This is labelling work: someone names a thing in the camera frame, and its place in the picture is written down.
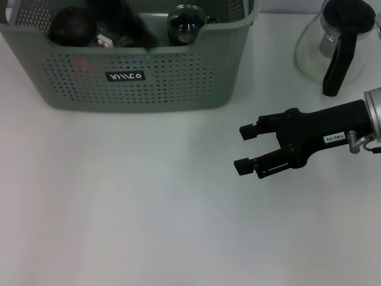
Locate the right gripper cable with connectors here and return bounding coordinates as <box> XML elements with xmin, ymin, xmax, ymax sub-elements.
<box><xmin>348</xmin><ymin>130</ymin><xmax>381</xmax><ymax>155</ymax></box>

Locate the glass pitcher with black handle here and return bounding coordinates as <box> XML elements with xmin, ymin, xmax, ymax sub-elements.
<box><xmin>293</xmin><ymin>0</ymin><xmax>377</xmax><ymax>98</ymax></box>

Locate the dark clay teapot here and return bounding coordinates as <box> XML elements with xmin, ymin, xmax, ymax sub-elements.
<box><xmin>49</xmin><ymin>5</ymin><xmax>98</xmax><ymax>47</ymax></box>

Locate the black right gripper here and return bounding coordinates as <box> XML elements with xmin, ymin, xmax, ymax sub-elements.
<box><xmin>233</xmin><ymin>99</ymin><xmax>376</xmax><ymax>180</ymax></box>

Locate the white toy brick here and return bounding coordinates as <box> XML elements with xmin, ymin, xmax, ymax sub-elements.
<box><xmin>95</xmin><ymin>33</ymin><xmax>114</xmax><ymax>48</ymax></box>

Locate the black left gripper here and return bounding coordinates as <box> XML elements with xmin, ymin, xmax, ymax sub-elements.
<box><xmin>86</xmin><ymin>0</ymin><xmax>160</xmax><ymax>51</ymax></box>

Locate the grey-green perforated storage bin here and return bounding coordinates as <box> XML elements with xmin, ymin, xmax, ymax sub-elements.
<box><xmin>0</xmin><ymin>0</ymin><xmax>263</xmax><ymax>114</ymax></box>

